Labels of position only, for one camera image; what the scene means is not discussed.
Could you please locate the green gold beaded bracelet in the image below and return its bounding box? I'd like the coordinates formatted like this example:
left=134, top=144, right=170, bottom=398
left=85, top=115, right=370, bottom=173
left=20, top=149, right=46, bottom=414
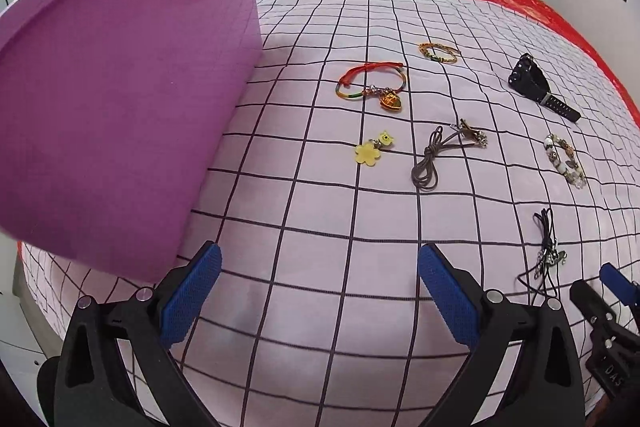
left=419, top=42, right=460, bottom=66

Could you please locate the black cord necklace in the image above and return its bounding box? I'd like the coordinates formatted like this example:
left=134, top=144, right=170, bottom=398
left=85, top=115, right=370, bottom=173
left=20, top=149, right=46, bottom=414
left=516, top=207, right=568, bottom=305

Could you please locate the yellow flower keychain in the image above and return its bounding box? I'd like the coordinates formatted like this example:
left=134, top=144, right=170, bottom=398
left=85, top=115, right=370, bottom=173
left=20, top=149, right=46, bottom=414
left=354, top=130, right=397, bottom=168

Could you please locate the pink grid blanket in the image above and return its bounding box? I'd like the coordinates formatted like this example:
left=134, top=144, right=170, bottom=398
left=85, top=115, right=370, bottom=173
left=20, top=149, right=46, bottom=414
left=15, top=0, right=640, bottom=427

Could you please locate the red cord bracelet heart charm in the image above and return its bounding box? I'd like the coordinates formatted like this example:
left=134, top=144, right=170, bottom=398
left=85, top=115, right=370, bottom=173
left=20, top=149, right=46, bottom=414
left=336, top=62, right=407, bottom=114

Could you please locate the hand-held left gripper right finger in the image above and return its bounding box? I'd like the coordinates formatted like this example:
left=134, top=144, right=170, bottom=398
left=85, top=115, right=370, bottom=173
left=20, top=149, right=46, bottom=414
left=418, top=243, right=587, bottom=427

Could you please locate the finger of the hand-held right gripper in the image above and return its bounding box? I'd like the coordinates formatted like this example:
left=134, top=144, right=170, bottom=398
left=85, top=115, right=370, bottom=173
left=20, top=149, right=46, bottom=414
left=569, top=279, right=621, bottom=334
left=599, top=263, right=640, bottom=323

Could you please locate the black wrist watch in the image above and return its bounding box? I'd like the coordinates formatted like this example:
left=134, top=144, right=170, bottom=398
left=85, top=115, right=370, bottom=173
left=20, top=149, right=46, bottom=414
left=508, top=53, right=582, bottom=124

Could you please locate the brown cord necklace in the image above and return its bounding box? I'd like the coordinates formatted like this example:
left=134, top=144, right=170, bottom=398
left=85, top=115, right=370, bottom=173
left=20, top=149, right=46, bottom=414
left=411, top=119, right=489, bottom=192

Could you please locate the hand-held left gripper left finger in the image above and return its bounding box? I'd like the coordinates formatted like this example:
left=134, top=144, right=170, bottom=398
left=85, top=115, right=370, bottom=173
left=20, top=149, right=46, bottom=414
left=52, top=242, right=223, bottom=427

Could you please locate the purple plastic basin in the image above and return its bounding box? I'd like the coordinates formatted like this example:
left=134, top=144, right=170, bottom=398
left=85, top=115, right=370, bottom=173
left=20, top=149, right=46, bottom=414
left=0, top=0, right=264, bottom=284

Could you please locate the white brown beaded bracelet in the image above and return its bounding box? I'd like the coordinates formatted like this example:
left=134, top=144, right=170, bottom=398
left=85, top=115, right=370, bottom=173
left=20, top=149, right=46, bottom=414
left=544, top=133, right=587, bottom=190

